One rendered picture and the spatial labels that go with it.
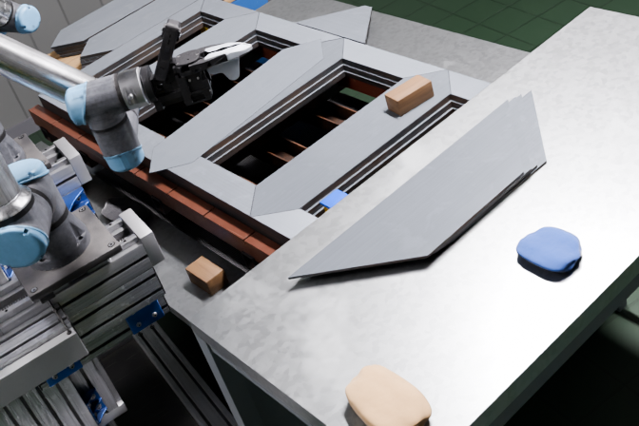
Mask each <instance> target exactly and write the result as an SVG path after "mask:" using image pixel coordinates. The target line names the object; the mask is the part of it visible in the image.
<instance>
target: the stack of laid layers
mask: <svg viewBox="0 0 639 426"><path fill-rule="evenodd" d="M222 20H224V19H222V18H219V17H216V16H213V15H210V14H207V13H204V12H201V11H200V12H198V13H196V14H195V15H193V16H191V17H190V18H188V19H186V20H185V21H183V22H182V23H181V25H180V27H181V28H182V30H181V33H182V35H181V37H180V38H179V41H178V42H176V44H177V43H179V42H180V41H182V40H183V39H184V38H186V37H188V36H189V35H191V34H193V33H194V32H196V31H197V30H199V29H201V28H203V27H206V28H209V29H210V28H212V27H213V26H215V25H217V24H218V23H220V22H221V21H222ZM161 36H162V35H160V36H159V37H157V38H155V39H154V40H152V41H150V42H149V43H147V44H145V45H144V46H142V47H140V48H138V49H136V50H135V51H133V52H131V53H130V54H128V55H127V56H126V57H124V58H122V59H121V60H119V61H117V62H116V63H114V64H112V65H111V66H109V67H107V68H105V69H103V70H102V71H100V72H98V73H97V74H95V75H93V77H95V78H97V79H99V78H102V77H106V76H108V75H111V74H115V73H119V72H121V71H124V70H128V69H131V68H136V67H139V66H141V65H142V64H144V63H146V62H147V61H149V60H150V59H152V58H154V57H155V56H157V55H159V53H160V48H161V44H162V41H163V37H161ZM235 43H246V44H250V45H252V49H251V50H253V49H254V48H256V47H258V46H260V47H263V48H268V49H271V50H274V51H275V52H280V51H281V50H283V49H285V48H291V47H294V46H298V45H299V44H297V43H294V42H291V41H288V40H285V39H282V38H280V37H277V36H274V35H271V34H268V33H265V32H262V31H259V30H256V29H255V30H253V31H251V32H250V33H248V34H247V35H245V36H244V37H243V38H241V39H240V40H238V41H237V42H235ZM321 43H322V51H323V59H322V60H321V61H320V62H319V63H317V64H316V65H315V66H313V67H312V68H311V69H309V70H308V71H307V72H306V73H304V74H303V75H302V76H301V77H300V78H299V79H298V80H297V81H295V82H294V83H293V84H292V85H290V86H289V87H288V88H286V89H285V90H284V91H283V92H281V93H280V94H279V95H278V96H276V97H275V98H274V99H273V100H271V101H270V102H269V103H268V104H266V105H265V106H264V107H262V108H261V109H260V110H259V111H257V112H256V113H255V114H253V115H252V116H251V117H250V118H248V119H247V120H246V121H245V122H243V123H242V124H241V125H240V126H238V127H237V128H236V129H234V130H233V131H232V132H231V133H229V134H228V135H227V136H226V137H224V138H223V139H222V140H220V141H219V142H218V143H217V144H215V145H214V146H213V147H211V148H210V149H209V150H207V151H206V152H205V153H204V154H203V155H202V156H201V157H203V158H205V159H207V160H208V161H210V162H212V163H214V164H216V165H220V164H221V163H223V162H224V161H226V160H227V159H228V158H230V157H231V156H233V155H234V154H236V153H237V152H238V151H240V150H241V149H243V148H244V147H246V146H247V145H249V144H250V143H252V142H253V141H255V140H256V139H257V138H259V137H260V136H261V135H262V134H264V133H265V132H266V131H268V130H269V129H271V128H272V127H274V126H275V125H277V124H278V123H280V122H281V121H283V120H284V119H285V118H287V117H288V116H290V115H291V114H293V113H294V112H295V111H297V110H298V109H300V108H301V107H303V106H304V105H306V104H307V103H309V102H310V101H312V100H313V99H314V98H316V97H317V96H319V95H320V94H322V93H323V92H324V91H325V90H326V89H328V88H329V87H331V86H332V85H334V84H335V83H337V82H338V81H340V80H341V79H342V78H344V77H345V76H347V77H350V78H353V79H355V80H358V81H361V82H363V83H366V84H369V85H372V86H374V87H379V88H382V89H385V90H388V89H389V88H390V87H392V86H393V85H395V84H396V83H398V82H399V81H400V80H402V79H403V78H400V77H397V76H395V75H392V74H389V73H386V72H383V71H380V70H377V69H374V68H369V67H366V66H364V65H361V64H358V63H355V62H352V61H349V60H346V59H343V58H342V57H343V43H344V38H339V39H336V40H331V41H326V42H321ZM251 50H249V51H248V52H250V51H251ZM248 52H246V53H245V54H247V53H248ZM245 54H243V55H241V56H239V59H240V58H241V57H243V56H244V55H245ZM38 97H39V96H38ZM39 99H40V101H41V103H42V105H43V107H44V108H46V109H47V110H49V111H51V112H53V113H54V114H56V115H58V116H59V117H61V118H63V119H65V120H66V121H68V122H70V123H71V124H73V125H75V126H77V125H76V124H74V123H73V121H72V120H71V119H70V117H69V115H68V113H67V112H66V111H64V110H62V109H61V108H59V107H58V106H55V105H54V104H52V103H50V102H48V101H46V100H45V99H43V98H41V97H39ZM469 101H470V100H467V99H464V98H461V97H458V96H455V95H453V94H450V95H448V96H447V97H446V98H444V99H443V100H442V101H441V102H439V103H438V104H437V105H435V106H434V107H432V108H431V109H430V110H428V111H427V112H426V113H424V114H423V115H422V116H421V117H419V118H418V119H417V120H415V121H414V122H413V123H411V124H410V125H409V126H407V127H406V128H404V129H403V130H402V131H401V132H399V133H398V135H396V136H395V137H394V138H392V139H391V140H390V141H388V142H387V143H386V144H384V145H383V146H382V147H380V148H379V149H378V150H376V151H375V152H374V153H372V154H371V155H370V156H368V157H367V158H366V159H364V160H363V161H362V162H361V163H359V164H358V165H356V166H355V167H354V168H352V169H351V170H350V171H348V172H347V173H346V174H344V175H343V176H342V177H341V178H339V179H338V180H337V181H335V182H334V183H333V184H331V185H330V186H328V187H327V188H326V189H324V190H323V191H322V192H321V193H320V194H319V195H318V196H316V197H315V198H314V199H312V200H311V201H310V202H308V203H307V204H305V205H304V206H303V207H302V208H300V209H302V210H304V211H306V212H308V213H310V214H311V215H313V216H315V217H317V218H318V217H320V216H321V215H322V214H324V213H325V210H324V207H323V205H321V204H320V201H322V200H323V199H324V198H326V197H327V196H328V195H329V194H331V193H332V192H333V191H335V190H336V189H338V190H340V191H342V192H344V193H346V194H350V193H351V192H352V191H354V190H355V189H356V188H357V187H359V186H360V185H361V184H363V183H364V182H365V181H367V180H368V179H369V178H371V177H372V176H373V175H374V174H376V173H377V172H378V171H380V170H381V169H382V168H383V167H385V166H386V165H387V164H389V163H390V162H391V161H393V160H394V158H396V157H397V156H398V155H399V154H401V153H402V152H403V151H405V150H406V149H407V148H408V147H410V146H411V145H413V144H414V143H415V142H416V141H418V140H419V139H420V138H422V137H423V136H424V135H425V134H427V133H428V132H429V131H431V130H432V129H433V128H434V127H436V126H437V125H439V124H440V123H441V122H443V121H444V120H445V119H446V118H448V117H449V116H450V115H452V114H453V113H454V112H455V111H457V110H458V109H459V108H461V107H462V106H463V105H465V104H466V103H467V102H469ZM155 112H157V110H156V107H155V105H154V103H151V104H150V105H148V106H143V107H140V112H139V123H140V122H141V121H143V120H145V119H146V118H148V117H149V116H151V115H152V114H154V113H155ZM77 127H79V128H81V129H82V130H83V131H85V132H86V133H88V134H90V135H92V136H93V137H94V135H93V133H92V131H91V129H90V128H89V126H88V124H86V125H80V126H77ZM156 173H157V174H159V175H161V176H162V177H164V178H166V179H168V180H169V181H171V182H172V183H174V184H176V185H177V186H179V187H181V188H183V189H184V190H186V191H188V192H190V193H191V194H193V195H195V196H196V197H198V198H200V199H202V200H203V201H205V202H207V203H209V204H211V205H213V206H214V207H215V208H218V209H219V210H221V211H222V212H224V213H225V214H227V215H229V216H230V217H232V218H234V219H236V220H237V221H239V222H241V223H243V224H245V225H247V226H248V227H250V228H252V229H253V230H255V231H257V232H259V233H260V234H262V235H264V237H266V238H268V239H270V240H271V241H273V242H275V243H277V244H279V245H281V246H283V245H284V244H285V243H287V242H288V241H290V239H288V238H287V237H285V236H283V235H282V234H281V233H279V232H277V231H275V230H274V229H272V228H270V227H268V226H267V225H265V224H263V223H260V222H259V221H257V220H255V219H253V218H252V217H250V216H248V215H246V214H245V213H243V212H241V211H240V210H239V209H237V208H235V207H233V206H232V205H230V204H228V203H226V202H224V201H222V200H220V199H219V198H217V197H215V196H213V195H211V194H210V193H208V192H206V191H204V190H203V189H201V188H199V187H197V186H196V185H194V184H192V183H191V182H189V181H187V180H185V179H184V178H182V177H180V176H178V175H177V174H175V173H173V172H171V171H170V170H168V169H165V170H161V171H157V172H156Z"/></svg>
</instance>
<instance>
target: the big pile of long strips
mask: <svg viewBox="0 0 639 426"><path fill-rule="evenodd" d="M196 1H197V0H113V1H111V2H110V3H108V4H106V5H104V6H103V7H101V8H99V9H97V10H96V11H94V12H92V13H90V14H89V15H87V16H85V17H83V18H82V19H80V20H78V21H76V22H75V23H73V24H71V25H69V26H67V27H66V28H64V29H61V30H60V32H59V34H58V35H57V37H56V39H55V40H54V42H53V44H52V46H51V47H50V48H51V49H54V51H55V52H56V53H57V54H59V55H60V57H62V58H66V57H69V56H74V55H79V54H81V56H80V64H82V68H85V67H86V66H88V65H90V64H91V63H93V62H95V61H96V60H98V59H100V58H102V57H103V56H105V55H107V54H108V53H110V52H112V51H113V50H115V49H116V48H118V47H120V46H121V45H123V44H125V43H126V42H128V41H130V40H131V39H133V38H135V37H137V36H138V35H140V34H142V33H143V32H145V31H147V30H148V29H151V28H152V27H154V26H156V25H157V24H159V23H161V22H162V21H164V20H165V19H166V18H168V17H170V16H171V15H173V14H175V13H177V12H178V11H180V10H182V9H184V8H186V7H187V6H189V5H191V4H192V3H194V2H196ZM222 1H223V0H222Z"/></svg>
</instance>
